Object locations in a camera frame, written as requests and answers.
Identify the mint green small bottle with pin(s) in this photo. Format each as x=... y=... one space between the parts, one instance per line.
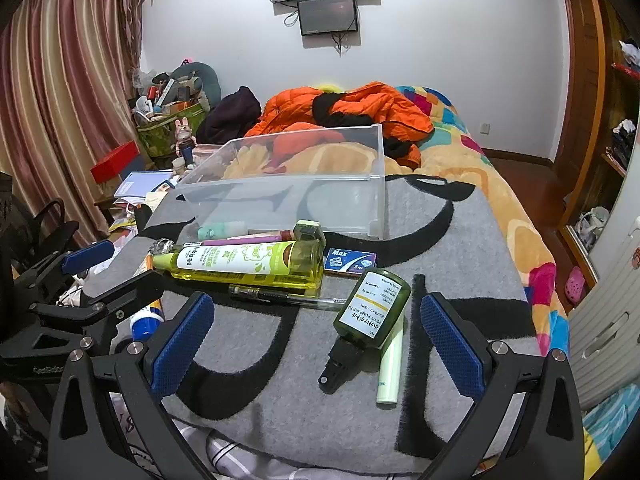
x=215 y=231

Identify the pink bunny figure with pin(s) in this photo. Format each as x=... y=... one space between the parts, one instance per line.
x=184 y=135

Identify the small blue staples box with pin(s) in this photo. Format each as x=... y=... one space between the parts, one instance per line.
x=350 y=260

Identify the green basket of clutter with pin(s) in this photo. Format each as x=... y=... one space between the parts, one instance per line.
x=160 y=140

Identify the orange sunscreen tube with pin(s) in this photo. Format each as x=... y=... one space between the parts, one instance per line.
x=146 y=327

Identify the dark purple garment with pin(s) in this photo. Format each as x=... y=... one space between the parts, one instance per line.
x=230 y=115

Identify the pink plastic box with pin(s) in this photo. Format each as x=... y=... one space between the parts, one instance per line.
x=206 y=151

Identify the clear plastic storage box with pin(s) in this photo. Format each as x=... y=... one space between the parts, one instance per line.
x=280 y=200

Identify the blue patterned cloth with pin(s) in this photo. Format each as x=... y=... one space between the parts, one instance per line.
x=610 y=430

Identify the dark green spray bottle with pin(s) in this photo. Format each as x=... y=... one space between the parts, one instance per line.
x=372 y=310

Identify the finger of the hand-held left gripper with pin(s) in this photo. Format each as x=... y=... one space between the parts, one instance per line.
x=130 y=292
x=87 y=256

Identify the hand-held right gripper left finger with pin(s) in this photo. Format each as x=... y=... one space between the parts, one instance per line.
x=182 y=345

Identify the white handbag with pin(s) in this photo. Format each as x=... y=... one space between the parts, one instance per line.
x=592 y=227

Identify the small black monitor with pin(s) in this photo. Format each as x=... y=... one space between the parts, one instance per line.
x=327 y=14

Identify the black chair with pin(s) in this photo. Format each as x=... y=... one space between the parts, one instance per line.
x=50 y=230

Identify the striped pink curtain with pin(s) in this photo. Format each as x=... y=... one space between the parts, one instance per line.
x=60 y=85

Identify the black gel pen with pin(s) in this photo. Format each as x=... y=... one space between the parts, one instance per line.
x=280 y=297

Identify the white drawer cabinet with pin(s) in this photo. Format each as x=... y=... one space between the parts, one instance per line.
x=610 y=320

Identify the pink pen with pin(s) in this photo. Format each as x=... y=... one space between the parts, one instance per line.
x=220 y=242

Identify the yellow-green lotion bottle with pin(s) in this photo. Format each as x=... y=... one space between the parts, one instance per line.
x=225 y=260

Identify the beige cosmetic tube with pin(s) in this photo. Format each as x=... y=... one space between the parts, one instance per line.
x=260 y=235

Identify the grey neck pillow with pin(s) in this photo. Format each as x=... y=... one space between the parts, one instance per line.
x=210 y=85

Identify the wooden wardrobe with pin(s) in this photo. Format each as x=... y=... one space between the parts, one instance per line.
x=580 y=60

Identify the pile of papers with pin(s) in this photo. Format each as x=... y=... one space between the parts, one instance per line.
x=125 y=215

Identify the orange puffer jacket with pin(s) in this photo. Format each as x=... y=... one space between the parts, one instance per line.
x=300 y=110

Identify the colourful patchwork blanket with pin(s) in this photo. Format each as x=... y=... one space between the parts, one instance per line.
x=520 y=240

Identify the yellow cloth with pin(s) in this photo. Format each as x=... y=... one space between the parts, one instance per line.
x=330 y=88

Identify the pink clog shoe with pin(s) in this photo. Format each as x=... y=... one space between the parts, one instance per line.
x=575 y=285

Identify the blue and white notebook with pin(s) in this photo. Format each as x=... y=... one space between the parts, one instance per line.
x=140 y=185

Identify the small green square case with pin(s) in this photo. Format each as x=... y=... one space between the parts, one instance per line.
x=307 y=232

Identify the light green tube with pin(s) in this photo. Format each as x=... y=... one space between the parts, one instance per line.
x=390 y=375

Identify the red box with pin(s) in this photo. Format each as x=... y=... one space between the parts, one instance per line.
x=112 y=165

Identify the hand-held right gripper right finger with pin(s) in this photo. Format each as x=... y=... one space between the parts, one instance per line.
x=450 y=350

